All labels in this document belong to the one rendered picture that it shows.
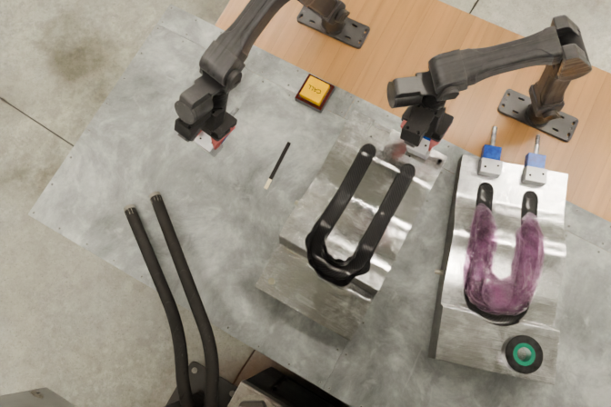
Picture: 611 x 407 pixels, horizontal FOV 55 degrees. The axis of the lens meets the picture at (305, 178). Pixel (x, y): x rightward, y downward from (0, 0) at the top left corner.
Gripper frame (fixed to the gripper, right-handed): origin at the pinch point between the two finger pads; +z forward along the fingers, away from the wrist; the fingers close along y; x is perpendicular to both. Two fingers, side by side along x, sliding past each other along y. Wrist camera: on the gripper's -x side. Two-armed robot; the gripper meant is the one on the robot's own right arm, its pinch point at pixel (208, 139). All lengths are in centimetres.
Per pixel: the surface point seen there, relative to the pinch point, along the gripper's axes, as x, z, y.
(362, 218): 8.1, 0.4, 40.9
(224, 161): 5.7, 12.2, 2.0
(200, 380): -14, 110, 22
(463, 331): 1, 3, 74
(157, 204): -13.4, 17.5, -3.2
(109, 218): -21.1, 25.3, -12.3
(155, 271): -26.0, 20.9, 8.0
